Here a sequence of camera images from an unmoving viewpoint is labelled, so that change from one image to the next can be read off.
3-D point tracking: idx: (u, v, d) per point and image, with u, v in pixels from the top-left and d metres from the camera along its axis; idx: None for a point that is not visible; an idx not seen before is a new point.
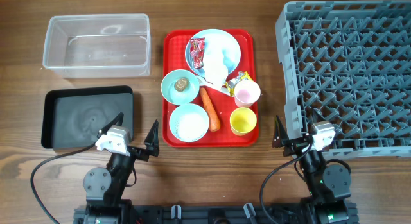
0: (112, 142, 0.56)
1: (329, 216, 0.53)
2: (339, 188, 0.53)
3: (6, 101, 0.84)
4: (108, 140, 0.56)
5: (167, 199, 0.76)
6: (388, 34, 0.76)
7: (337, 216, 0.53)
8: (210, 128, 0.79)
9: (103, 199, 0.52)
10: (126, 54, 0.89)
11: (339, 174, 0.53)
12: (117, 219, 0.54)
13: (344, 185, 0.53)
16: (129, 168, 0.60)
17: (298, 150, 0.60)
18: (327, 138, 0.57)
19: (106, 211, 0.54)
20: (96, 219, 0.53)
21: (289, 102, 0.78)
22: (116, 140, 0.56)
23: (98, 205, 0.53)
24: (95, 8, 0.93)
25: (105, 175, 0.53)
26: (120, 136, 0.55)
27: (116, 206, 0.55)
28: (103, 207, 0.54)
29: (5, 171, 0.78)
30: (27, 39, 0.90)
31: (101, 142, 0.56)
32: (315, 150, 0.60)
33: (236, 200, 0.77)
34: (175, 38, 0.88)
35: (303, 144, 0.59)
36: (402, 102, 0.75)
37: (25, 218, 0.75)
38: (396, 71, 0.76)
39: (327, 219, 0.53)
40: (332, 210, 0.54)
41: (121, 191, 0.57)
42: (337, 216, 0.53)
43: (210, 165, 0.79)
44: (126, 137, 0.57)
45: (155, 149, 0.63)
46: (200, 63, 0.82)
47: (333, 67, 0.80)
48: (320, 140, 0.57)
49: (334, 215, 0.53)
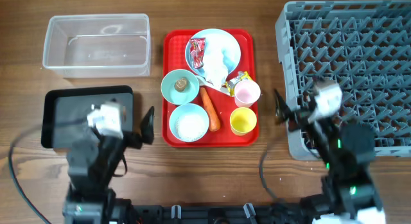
0: (106, 117, 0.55)
1: (352, 190, 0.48)
2: (361, 148, 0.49)
3: (6, 101, 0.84)
4: (102, 115, 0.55)
5: (167, 199, 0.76)
6: (388, 34, 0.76)
7: (360, 190, 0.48)
8: (210, 128, 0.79)
9: (87, 173, 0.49)
10: (126, 54, 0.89)
11: (360, 136, 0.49)
12: (99, 205, 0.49)
13: (366, 146, 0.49)
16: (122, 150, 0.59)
17: (302, 120, 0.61)
18: (332, 101, 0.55)
19: (87, 197, 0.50)
20: (76, 206, 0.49)
21: (289, 102, 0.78)
22: (110, 115, 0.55)
23: (81, 181, 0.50)
24: (96, 7, 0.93)
25: (92, 149, 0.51)
26: (115, 108, 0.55)
27: (99, 190, 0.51)
28: (85, 192, 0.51)
29: (6, 170, 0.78)
30: (27, 39, 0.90)
31: (95, 115, 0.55)
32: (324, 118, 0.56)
33: (236, 200, 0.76)
34: (175, 38, 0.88)
35: (307, 113, 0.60)
36: (402, 102, 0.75)
37: (25, 218, 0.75)
38: (396, 71, 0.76)
39: (350, 194, 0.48)
40: (357, 183, 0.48)
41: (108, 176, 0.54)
42: (361, 190, 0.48)
43: (210, 165, 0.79)
44: (121, 115, 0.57)
45: (151, 135, 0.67)
46: (200, 63, 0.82)
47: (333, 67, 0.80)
48: (323, 100, 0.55)
49: (357, 189, 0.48)
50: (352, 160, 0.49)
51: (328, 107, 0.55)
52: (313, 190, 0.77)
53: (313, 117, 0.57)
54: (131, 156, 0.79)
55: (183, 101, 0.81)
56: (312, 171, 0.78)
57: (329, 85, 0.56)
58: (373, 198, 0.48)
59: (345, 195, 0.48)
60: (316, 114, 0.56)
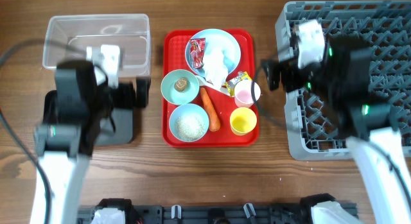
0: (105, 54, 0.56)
1: (364, 111, 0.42)
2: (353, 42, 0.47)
3: (6, 102, 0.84)
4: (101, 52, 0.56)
5: (167, 199, 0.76)
6: (388, 34, 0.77)
7: (376, 108, 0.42)
8: (210, 128, 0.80)
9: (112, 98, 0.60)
10: (126, 54, 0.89)
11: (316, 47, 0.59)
12: (77, 129, 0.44)
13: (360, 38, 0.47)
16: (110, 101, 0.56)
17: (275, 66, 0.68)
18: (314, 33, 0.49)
19: (65, 120, 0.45)
20: (51, 128, 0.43)
21: (289, 102, 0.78)
22: (110, 52, 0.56)
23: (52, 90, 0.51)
24: (95, 7, 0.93)
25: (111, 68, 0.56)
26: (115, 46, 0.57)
27: (63, 118, 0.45)
28: (65, 115, 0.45)
29: (6, 171, 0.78)
30: (27, 39, 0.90)
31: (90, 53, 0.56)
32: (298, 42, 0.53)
33: (236, 200, 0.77)
34: (175, 38, 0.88)
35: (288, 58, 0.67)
36: (402, 102, 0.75)
37: (26, 218, 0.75)
38: (396, 71, 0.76)
39: (363, 112, 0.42)
40: (369, 103, 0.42)
41: (94, 112, 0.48)
42: (376, 106, 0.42)
43: (210, 165, 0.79)
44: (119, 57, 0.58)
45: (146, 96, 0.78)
46: (200, 63, 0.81)
47: None
48: (307, 46, 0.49)
49: (370, 106, 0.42)
50: (349, 56, 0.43)
51: (314, 51, 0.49)
52: (313, 190, 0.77)
53: (304, 61, 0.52)
54: (131, 156, 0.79)
55: (182, 101, 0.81)
56: (312, 171, 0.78)
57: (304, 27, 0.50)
58: (389, 119, 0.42)
59: (355, 116, 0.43)
60: (306, 59, 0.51)
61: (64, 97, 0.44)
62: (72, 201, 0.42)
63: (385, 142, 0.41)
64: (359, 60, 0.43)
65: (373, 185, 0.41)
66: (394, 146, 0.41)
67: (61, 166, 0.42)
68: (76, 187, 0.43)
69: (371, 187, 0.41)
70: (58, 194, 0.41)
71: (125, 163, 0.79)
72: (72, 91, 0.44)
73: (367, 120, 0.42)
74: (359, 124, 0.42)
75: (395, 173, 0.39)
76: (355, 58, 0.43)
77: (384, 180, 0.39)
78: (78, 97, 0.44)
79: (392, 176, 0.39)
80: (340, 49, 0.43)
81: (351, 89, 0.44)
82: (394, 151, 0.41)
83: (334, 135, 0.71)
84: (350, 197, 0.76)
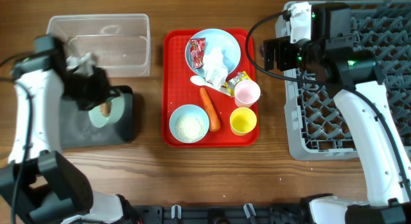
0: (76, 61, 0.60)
1: (350, 63, 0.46)
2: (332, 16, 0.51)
3: (6, 102, 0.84)
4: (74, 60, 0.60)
5: (167, 199, 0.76)
6: (388, 34, 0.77)
7: (359, 64, 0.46)
8: (210, 128, 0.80)
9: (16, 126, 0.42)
10: (126, 54, 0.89)
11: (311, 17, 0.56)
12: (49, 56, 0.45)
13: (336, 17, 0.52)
16: (90, 90, 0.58)
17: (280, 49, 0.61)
18: (304, 13, 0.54)
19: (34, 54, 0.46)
20: (24, 60, 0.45)
21: (289, 102, 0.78)
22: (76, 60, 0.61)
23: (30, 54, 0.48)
24: (95, 7, 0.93)
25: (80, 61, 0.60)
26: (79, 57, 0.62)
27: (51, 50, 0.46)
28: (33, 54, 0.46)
29: None
30: (27, 39, 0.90)
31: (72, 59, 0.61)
32: (300, 29, 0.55)
33: (236, 200, 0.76)
34: (175, 38, 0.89)
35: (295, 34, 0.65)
36: (402, 102, 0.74)
37: None
38: (397, 71, 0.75)
39: (349, 66, 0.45)
40: (357, 58, 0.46)
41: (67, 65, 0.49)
42: (359, 62, 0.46)
43: (210, 165, 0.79)
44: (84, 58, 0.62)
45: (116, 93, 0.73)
46: (200, 63, 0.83)
47: (322, 95, 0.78)
48: (300, 21, 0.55)
49: (355, 62, 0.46)
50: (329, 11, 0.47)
51: (303, 29, 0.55)
52: (313, 190, 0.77)
53: (295, 38, 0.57)
54: (131, 156, 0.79)
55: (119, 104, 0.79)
56: (312, 171, 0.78)
57: (298, 6, 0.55)
58: (374, 71, 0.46)
59: (343, 68, 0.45)
60: (296, 35, 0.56)
61: (39, 48, 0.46)
62: (51, 107, 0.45)
63: (371, 93, 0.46)
64: (340, 15, 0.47)
65: (359, 129, 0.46)
66: (378, 95, 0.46)
67: (37, 76, 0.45)
68: (53, 95, 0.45)
69: (357, 133, 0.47)
70: (39, 95, 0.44)
71: (126, 163, 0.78)
72: (44, 43, 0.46)
73: (353, 74, 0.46)
74: (347, 76, 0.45)
75: (379, 120, 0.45)
76: (336, 14, 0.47)
77: (370, 125, 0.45)
78: (51, 48, 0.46)
79: (376, 123, 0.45)
80: (322, 8, 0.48)
81: (336, 46, 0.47)
82: (380, 100, 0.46)
83: (334, 135, 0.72)
84: (350, 197, 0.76)
